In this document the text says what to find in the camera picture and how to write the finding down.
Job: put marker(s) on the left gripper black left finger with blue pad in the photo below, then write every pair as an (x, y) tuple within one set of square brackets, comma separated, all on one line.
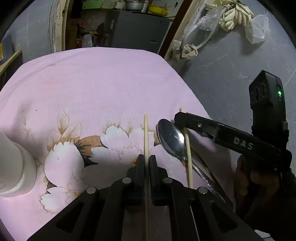
[(98, 214)]

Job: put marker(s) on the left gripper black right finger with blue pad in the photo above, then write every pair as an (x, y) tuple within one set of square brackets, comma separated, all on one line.
[(195, 214)]

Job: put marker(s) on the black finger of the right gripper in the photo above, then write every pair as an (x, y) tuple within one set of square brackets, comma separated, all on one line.
[(199, 124)]

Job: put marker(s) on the wooden chopstick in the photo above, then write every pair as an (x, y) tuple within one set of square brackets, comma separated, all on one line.
[(189, 158), (148, 232)]

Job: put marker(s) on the steel spoon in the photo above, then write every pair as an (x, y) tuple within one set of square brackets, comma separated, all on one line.
[(172, 140)]

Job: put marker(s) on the gold spoon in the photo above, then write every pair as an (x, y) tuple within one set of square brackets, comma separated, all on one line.
[(211, 181)]

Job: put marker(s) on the person's right hand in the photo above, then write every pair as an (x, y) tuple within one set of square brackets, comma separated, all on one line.
[(251, 187)]

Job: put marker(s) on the white utensil basket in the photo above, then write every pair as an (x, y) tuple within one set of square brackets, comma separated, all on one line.
[(18, 171)]

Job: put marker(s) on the pink floral tablecloth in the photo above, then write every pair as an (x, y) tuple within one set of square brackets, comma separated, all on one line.
[(81, 114)]

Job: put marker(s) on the clear plastic bag on hook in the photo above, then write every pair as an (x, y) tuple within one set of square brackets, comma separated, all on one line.
[(259, 30)]

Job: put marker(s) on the cream rubber gloves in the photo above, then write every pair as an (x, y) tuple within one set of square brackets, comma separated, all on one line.
[(236, 13)]

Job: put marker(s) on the yellow bowl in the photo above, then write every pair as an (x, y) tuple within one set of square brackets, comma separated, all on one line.
[(158, 10)]

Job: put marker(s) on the dark grey cabinet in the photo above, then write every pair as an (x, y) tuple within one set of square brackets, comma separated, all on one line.
[(132, 30)]

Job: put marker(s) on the aluminium pot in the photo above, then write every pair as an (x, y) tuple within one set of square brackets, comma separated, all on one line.
[(134, 6)]

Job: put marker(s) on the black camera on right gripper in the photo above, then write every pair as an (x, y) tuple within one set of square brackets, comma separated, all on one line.
[(267, 102)]

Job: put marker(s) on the white rag on hose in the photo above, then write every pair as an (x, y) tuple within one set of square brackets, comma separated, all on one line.
[(186, 52)]

